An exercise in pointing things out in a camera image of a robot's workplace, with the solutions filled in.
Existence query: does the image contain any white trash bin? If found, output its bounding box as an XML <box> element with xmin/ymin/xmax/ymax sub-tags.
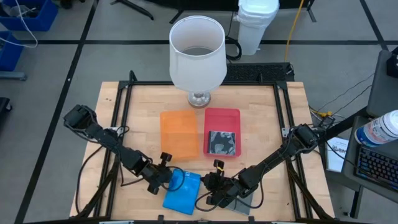
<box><xmin>233</xmin><ymin>0</ymin><xmax>280</xmax><ymax>57</ymax></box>

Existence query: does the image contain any white cable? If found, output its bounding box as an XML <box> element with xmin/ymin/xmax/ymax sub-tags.
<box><xmin>0</xmin><ymin>0</ymin><xmax>39</xmax><ymax>49</ymax></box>

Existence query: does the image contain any yellow plug cable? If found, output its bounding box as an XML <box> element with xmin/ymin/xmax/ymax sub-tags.
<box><xmin>309</xmin><ymin>107</ymin><xmax>333</xmax><ymax>118</ymax></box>

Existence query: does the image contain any grey flat panel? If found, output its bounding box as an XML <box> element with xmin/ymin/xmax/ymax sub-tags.
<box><xmin>366</xmin><ymin>49</ymin><xmax>398</xmax><ymax>118</ymax></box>

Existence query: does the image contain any black aluminium table frame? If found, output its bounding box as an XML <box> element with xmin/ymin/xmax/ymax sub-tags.
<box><xmin>70</xmin><ymin>70</ymin><xmax>335</xmax><ymax>224</ymax></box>

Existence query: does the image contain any grey desk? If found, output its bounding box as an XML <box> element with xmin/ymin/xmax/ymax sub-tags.
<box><xmin>340</xmin><ymin>114</ymin><xmax>398</xmax><ymax>205</ymax></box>

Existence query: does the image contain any white shade silver table lamp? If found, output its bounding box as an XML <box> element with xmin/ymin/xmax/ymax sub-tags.
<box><xmin>169</xmin><ymin>15</ymin><xmax>228</xmax><ymax>109</ymax></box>

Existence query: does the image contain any white printed paper sheet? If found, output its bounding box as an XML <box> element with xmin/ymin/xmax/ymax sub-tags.
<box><xmin>325</xmin><ymin>136</ymin><xmax>349</xmax><ymax>174</ymax></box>

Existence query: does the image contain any orange translucent plastic bin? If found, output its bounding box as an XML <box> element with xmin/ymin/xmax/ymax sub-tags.
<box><xmin>159</xmin><ymin>109</ymin><xmax>200</xmax><ymax>162</ymax></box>

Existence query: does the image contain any black floor object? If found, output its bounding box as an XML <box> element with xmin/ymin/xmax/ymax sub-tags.
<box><xmin>0</xmin><ymin>97</ymin><xmax>13</xmax><ymax>124</ymax></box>

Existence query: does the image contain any grey shelf foot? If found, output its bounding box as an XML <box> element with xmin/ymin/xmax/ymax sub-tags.
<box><xmin>0</xmin><ymin>70</ymin><xmax>28</xmax><ymax>82</ymax></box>

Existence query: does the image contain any red translucent plastic bin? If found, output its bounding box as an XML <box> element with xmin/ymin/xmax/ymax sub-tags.
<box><xmin>203</xmin><ymin>108</ymin><xmax>242</xmax><ymax>158</ymax></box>

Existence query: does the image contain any blue Blu-ray case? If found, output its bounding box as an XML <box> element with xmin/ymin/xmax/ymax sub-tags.
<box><xmin>162</xmin><ymin>169</ymin><xmax>201</xmax><ymax>216</ymax></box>

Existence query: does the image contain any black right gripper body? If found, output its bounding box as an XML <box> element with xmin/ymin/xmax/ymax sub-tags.
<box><xmin>201</xmin><ymin>172</ymin><xmax>242</xmax><ymax>202</ymax></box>

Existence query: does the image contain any black device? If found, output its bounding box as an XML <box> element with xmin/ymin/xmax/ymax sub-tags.
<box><xmin>386</xmin><ymin>46</ymin><xmax>398</xmax><ymax>78</ymax></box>

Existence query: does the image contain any white wipes canister blue label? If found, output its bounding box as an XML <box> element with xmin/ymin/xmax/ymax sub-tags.
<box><xmin>354</xmin><ymin>109</ymin><xmax>398</xmax><ymax>147</ymax></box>

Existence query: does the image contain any camouflage print CD jewel case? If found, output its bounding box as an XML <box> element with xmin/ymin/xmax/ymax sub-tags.
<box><xmin>207</xmin><ymin>130</ymin><xmax>236</xmax><ymax>156</ymax></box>

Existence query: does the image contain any thin black cable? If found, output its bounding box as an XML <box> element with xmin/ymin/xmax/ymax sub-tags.
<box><xmin>317</xmin><ymin>73</ymin><xmax>376</xmax><ymax>115</ymax></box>

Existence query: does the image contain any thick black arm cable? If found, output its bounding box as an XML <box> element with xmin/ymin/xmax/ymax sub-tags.
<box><xmin>74</xmin><ymin>146</ymin><xmax>105</xmax><ymax>216</ymax></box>

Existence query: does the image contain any black looped floor cable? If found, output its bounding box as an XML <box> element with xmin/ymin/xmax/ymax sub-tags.
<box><xmin>224</xmin><ymin>11</ymin><xmax>243</xmax><ymax>62</ymax></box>

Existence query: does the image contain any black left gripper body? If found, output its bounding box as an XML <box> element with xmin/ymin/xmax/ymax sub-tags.
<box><xmin>145</xmin><ymin>164</ymin><xmax>174</xmax><ymax>190</ymax></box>

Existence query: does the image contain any black perforated panel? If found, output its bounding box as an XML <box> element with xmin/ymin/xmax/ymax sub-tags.
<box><xmin>224</xmin><ymin>62</ymin><xmax>295</xmax><ymax>83</ymax></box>

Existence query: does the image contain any grey CD jewel case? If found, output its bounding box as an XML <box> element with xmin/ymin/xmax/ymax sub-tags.
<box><xmin>225</xmin><ymin>192</ymin><xmax>254</xmax><ymax>217</ymax></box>

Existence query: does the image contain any black backlit keyboard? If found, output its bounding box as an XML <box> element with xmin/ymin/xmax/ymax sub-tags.
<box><xmin>354</xmin><ymin>146</ymin><xmax>398</xmax><ymax>191</ymax></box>

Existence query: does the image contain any blue plastic storage bin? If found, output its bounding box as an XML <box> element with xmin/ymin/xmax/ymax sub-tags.
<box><xmin>0</xmin><ymin>0</ymin><xmax>59</xmax><ymax>32</ymax></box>
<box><xmin>0</xmin><ymin>30</ymin><xmax>25</xmax><ymax>72</ymax></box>

